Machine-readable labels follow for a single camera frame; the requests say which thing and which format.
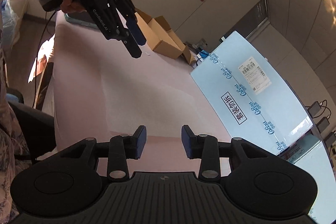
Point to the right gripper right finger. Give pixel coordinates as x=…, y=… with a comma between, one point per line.
x=203, y=147

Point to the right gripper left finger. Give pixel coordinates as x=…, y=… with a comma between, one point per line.
x=123, y=147

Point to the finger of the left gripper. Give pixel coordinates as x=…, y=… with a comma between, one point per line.
x=128, y=40
x=131, y=19

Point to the open brown cardboard box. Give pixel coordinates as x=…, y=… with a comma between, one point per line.
x=161, y=38

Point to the large light blue box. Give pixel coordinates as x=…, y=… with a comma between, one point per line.
x=250, y=98

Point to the blue tissue box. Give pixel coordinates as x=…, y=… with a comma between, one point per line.
x=201, y=56

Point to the black power adapter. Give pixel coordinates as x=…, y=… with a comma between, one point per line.
x=316, y=109
x=330, y=139
x=323, y=124

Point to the black power adapter middle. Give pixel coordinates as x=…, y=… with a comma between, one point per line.
x=323, y=124

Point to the black power adapter right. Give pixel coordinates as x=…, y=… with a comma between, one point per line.
x=330, y=139

